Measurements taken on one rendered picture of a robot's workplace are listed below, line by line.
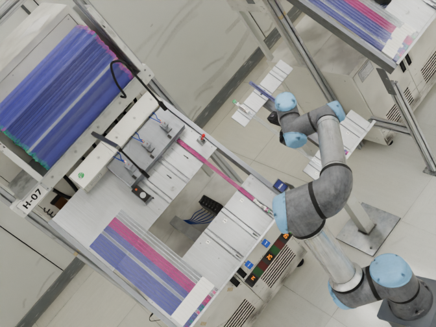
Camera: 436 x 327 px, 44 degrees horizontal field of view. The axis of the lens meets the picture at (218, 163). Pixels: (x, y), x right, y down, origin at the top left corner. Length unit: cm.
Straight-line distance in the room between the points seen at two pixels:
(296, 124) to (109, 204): 85
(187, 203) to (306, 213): 128
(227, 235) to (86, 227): 57
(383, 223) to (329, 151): 129
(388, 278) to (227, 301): 108
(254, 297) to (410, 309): 105
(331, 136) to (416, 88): 157
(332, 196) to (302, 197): 8
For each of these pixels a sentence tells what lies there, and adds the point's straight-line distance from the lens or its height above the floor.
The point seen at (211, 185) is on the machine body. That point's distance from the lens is 273.
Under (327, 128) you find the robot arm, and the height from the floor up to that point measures 114.
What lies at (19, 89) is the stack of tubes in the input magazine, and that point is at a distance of 215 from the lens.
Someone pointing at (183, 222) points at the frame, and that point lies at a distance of 261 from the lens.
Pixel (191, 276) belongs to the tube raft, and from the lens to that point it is 218.
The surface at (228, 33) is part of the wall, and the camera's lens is 431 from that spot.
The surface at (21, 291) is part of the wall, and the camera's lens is 410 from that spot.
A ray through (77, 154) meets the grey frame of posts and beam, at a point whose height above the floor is 133.
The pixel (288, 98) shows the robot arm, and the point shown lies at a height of 117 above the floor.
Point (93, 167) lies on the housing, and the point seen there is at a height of 126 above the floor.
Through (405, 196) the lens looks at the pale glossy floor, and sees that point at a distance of 298.
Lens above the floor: 228
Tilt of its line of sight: 36 degrees down
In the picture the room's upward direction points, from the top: 41 degrees counter-clockwise
